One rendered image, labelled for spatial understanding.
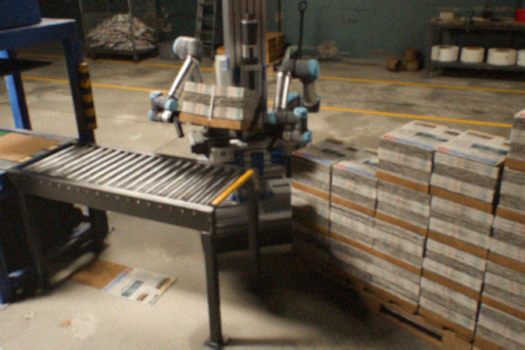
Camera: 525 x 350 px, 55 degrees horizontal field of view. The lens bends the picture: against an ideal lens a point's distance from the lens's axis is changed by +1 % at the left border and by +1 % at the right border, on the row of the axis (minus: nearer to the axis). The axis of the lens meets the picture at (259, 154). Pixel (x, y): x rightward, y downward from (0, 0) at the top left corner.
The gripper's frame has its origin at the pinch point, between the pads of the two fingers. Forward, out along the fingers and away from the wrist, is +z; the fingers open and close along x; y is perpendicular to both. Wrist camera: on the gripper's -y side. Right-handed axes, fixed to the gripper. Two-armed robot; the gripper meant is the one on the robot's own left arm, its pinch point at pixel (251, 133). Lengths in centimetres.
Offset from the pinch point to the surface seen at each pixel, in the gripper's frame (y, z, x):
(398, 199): -24, -87, 5
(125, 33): 157, 521, -532
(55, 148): -26, 126, 19
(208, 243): -55, -7, 50
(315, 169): -15.7, -37.3, -10.8
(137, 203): -42, 34, 55
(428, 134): 10, -96, 1
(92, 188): -39, 62, 56
